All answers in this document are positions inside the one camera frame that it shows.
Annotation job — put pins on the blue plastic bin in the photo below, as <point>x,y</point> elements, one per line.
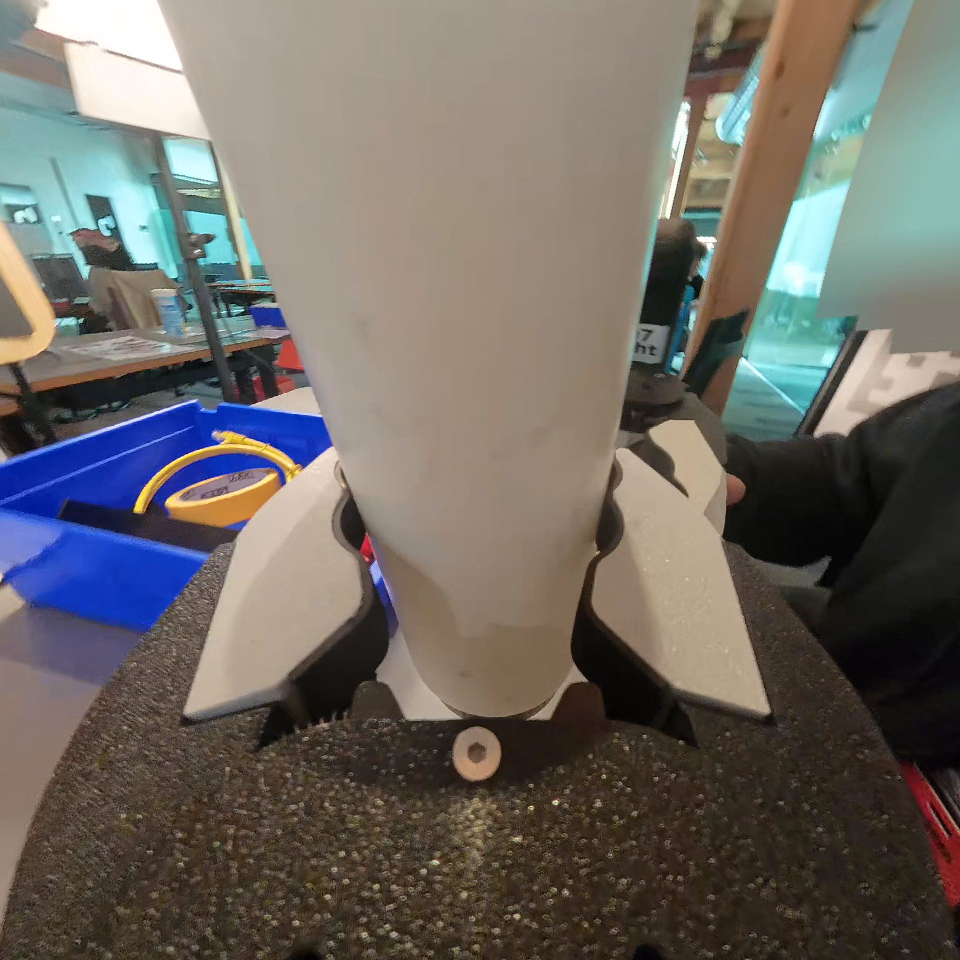
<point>75,570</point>

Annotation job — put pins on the black tripod pole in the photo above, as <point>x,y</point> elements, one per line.
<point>201,247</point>

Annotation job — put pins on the chair with beige jacket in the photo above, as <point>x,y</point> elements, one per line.
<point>135,300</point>

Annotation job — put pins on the person's right hand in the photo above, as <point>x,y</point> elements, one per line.
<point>735,490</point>

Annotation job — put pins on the wooden post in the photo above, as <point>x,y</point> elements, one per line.
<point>772,187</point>

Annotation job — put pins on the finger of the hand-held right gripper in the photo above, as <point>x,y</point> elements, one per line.
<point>697,465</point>

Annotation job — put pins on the red crate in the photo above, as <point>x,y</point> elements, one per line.
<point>937,810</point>

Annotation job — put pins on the white tub with blue label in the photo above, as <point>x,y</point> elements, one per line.
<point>169,315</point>

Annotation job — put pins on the wooden table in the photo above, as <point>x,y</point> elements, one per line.
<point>225,346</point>

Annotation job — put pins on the yellow tape roll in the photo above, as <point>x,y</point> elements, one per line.
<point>187,506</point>

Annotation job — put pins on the softbox light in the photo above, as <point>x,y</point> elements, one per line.
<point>127,90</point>

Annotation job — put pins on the white plastic bottle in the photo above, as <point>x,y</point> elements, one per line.
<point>450,300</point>

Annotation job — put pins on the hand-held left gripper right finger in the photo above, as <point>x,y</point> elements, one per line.
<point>675,600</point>

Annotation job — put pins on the black framed board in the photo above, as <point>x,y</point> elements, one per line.
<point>832,405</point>

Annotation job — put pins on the black wood-edged panel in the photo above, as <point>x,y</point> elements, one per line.
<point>15,311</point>

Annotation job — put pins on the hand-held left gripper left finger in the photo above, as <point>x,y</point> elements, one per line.
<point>277,600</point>

